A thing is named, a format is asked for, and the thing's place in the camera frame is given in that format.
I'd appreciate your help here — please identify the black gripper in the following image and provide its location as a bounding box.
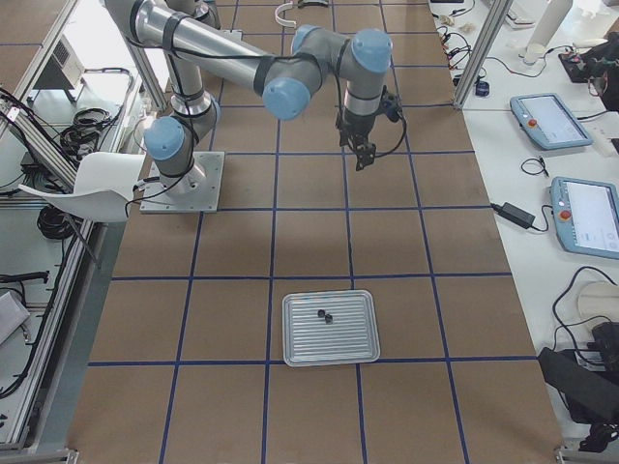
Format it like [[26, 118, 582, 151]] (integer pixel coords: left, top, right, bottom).
[[336, 108, 376, 171]]

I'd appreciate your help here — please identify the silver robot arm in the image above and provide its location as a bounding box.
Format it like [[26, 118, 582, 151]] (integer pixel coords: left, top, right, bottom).
[[103, 1, 401, 195], [165, 0, 221, 30]]

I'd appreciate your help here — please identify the silver metal tray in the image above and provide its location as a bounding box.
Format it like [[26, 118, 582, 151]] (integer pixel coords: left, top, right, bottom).
[[281, 289, 381, 367]]

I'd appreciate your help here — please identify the small blue black device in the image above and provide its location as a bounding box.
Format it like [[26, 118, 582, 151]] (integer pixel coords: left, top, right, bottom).
[[475, 80, 490, 98]]

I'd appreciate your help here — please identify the green curved brake shoe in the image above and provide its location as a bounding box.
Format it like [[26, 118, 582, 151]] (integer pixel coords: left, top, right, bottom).
[[297, 0, 330, 9]]

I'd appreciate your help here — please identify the black power adapter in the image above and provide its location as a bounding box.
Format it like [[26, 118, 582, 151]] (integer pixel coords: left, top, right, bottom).
[[490, 202, 535, 229]]

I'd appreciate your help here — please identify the white curved plastic piece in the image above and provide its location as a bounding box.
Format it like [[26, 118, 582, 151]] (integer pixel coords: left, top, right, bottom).
[[274, 1, 297, 29]]

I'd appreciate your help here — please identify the far blue teach pendant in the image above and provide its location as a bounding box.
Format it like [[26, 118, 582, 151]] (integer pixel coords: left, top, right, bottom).
[[510, 93, 593, 151]]

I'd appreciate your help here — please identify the blue teach pendant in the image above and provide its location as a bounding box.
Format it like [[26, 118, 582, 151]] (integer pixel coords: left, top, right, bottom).
[[510, 93, 593, 151], [549, 177, 618, 260]]

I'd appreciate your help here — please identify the white paper cup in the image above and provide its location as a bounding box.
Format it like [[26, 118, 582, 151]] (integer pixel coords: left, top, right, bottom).
[[522, 43, 545, 66]]

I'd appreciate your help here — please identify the near blue teach pendant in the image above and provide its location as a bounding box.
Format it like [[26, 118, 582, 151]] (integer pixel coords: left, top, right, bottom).
[[549, 177, 618, 260]]

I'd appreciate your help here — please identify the white plastic chair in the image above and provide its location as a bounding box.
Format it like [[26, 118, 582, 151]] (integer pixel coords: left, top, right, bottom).
[[18, 152, 145, 222]]

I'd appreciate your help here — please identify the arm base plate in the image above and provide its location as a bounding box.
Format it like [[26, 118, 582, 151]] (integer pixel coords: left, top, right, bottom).
[[139, 152, 225, 214]]

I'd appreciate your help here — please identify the aluminium frame post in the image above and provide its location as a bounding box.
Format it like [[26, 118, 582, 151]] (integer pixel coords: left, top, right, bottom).
[[453, 0, 513, 110]]

